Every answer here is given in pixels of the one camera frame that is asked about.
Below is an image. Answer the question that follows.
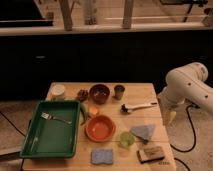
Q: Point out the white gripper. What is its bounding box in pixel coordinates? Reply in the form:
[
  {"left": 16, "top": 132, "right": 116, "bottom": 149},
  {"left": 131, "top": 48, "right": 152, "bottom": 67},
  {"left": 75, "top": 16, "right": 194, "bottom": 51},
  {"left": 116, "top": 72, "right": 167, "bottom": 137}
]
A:
[{"left": 157, "top": 94, "right": 185, "bottom": 125}]

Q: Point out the red orange bowl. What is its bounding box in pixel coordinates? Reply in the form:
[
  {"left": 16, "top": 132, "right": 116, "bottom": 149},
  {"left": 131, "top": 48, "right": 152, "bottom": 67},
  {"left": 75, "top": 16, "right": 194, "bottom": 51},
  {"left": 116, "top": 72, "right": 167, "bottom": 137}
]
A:
[{"left": 85, "top": 115, "right": 116, "bottom": 142}]

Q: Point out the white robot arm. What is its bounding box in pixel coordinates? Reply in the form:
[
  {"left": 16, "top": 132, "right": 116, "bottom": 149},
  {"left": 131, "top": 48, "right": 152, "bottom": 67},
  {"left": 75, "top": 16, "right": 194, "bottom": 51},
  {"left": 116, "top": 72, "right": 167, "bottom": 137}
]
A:
[{"left": 158, "top": 62, "right": 213, "bottom": 125}]

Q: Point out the dark maroon bowl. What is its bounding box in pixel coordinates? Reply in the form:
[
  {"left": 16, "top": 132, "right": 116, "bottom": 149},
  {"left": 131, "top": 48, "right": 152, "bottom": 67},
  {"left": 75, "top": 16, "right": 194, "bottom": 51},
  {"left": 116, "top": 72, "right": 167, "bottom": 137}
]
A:
[{"left": 89, "top": 84, "right": 110, "bottom": 105}]

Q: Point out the blue grey cloth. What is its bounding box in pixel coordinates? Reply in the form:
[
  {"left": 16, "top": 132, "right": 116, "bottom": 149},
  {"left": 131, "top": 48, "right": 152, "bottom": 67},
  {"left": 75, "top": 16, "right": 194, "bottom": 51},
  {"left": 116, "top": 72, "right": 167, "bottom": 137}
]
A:
[{"left": 130, "top": 124, "right": 155, "bottom": 141}]

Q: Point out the brown scrub block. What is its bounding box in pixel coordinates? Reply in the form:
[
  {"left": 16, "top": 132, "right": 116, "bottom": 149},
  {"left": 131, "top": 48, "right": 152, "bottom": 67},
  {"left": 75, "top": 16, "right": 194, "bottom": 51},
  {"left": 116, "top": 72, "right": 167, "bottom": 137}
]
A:
[{"left": 137, "top": 146, "right": 165, "bottom": 164}]

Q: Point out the green plastic cup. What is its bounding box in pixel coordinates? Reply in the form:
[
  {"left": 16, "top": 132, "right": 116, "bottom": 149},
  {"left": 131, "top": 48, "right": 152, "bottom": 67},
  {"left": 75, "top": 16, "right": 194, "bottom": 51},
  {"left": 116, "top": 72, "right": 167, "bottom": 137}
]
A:
[{"left": 120, "top": 132, "right": 135, "bottom": 148}]

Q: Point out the dark metal cup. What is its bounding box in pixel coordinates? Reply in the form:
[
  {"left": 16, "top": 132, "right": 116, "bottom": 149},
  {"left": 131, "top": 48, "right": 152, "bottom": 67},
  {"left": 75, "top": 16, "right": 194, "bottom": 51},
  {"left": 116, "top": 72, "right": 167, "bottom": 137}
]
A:
[{"left": 114, "top": 84, "right": 125, "bottom": 100}]

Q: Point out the orange toy food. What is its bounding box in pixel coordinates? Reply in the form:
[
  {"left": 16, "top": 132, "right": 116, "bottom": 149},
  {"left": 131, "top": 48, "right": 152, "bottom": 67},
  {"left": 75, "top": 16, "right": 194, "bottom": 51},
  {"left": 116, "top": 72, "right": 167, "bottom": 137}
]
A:
[{"left": 88, "top": 106, "right": 99, "bottom": 117}]

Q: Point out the blue sponge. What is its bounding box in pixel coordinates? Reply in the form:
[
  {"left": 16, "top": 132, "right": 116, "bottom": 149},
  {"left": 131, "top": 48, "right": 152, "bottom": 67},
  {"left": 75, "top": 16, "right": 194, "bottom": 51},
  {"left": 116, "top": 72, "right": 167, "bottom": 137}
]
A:
[{"left": 91, "top": 149, "right": 113, "bottom": 165}]

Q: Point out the green toy vegetable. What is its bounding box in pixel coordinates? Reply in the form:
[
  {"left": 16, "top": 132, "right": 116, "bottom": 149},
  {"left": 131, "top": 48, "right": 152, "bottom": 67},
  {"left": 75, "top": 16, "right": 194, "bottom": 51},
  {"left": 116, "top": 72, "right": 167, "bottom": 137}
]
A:
[{"left": 80, "top": 103, "right": 88, "bottom": 125}]

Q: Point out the brown toy food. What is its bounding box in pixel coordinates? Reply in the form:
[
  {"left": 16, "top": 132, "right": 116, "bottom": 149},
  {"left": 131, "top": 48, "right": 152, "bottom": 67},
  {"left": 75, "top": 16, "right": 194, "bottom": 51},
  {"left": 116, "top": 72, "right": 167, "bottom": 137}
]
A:
[{"left": 76, "top": 89, "right": 89, "bottom": 102}]

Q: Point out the white cup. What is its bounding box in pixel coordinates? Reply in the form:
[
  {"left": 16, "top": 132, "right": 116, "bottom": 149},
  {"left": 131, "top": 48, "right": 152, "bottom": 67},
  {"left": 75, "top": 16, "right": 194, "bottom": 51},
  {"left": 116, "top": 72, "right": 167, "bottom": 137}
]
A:
[{"left": 51, "top": 84, "right": 66, "bottom": 100}]

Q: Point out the silver fork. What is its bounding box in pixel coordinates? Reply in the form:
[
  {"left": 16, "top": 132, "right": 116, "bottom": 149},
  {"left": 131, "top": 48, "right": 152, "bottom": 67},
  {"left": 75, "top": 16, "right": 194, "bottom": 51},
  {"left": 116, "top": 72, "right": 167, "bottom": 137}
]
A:
[{"left": 41, "top": 112, "right": 72, "bottom": 124}]

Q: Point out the green plastic tray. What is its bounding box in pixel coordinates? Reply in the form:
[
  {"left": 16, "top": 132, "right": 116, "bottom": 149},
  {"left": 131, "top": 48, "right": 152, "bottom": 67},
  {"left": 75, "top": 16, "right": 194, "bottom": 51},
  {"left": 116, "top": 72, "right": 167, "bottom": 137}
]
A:
[{"left": 20, "top": 100, "right": 80, "bottom": 159}]

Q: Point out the black cable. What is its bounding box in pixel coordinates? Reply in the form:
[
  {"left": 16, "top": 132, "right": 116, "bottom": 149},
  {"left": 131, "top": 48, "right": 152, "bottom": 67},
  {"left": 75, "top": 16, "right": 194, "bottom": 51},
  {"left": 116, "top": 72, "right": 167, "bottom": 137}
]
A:
[{"left": 170, "top": 104, "right": 201, "bottom": 154}]

